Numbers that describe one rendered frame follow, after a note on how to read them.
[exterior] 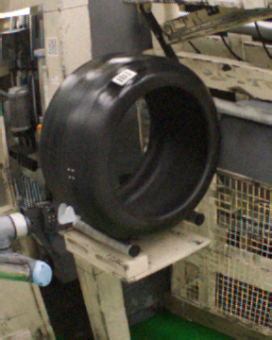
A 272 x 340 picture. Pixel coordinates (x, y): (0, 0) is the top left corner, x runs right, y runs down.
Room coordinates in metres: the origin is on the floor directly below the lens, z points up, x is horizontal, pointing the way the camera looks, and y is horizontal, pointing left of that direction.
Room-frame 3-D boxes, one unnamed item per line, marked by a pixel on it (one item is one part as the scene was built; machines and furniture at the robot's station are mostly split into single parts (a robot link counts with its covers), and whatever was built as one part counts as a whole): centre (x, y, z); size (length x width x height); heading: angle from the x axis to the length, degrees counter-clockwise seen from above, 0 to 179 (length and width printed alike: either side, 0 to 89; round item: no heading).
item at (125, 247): (1.78, 0.14, 0.90); 0.35 x 0.05 x 0.05; 37
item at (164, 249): (1.86, 0.03, 0.80); 0.37 x 0.36 x 0.02; 127
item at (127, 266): (1.78, 0.14, 0.84); 0.36 x 0.09 x 0.06; 37
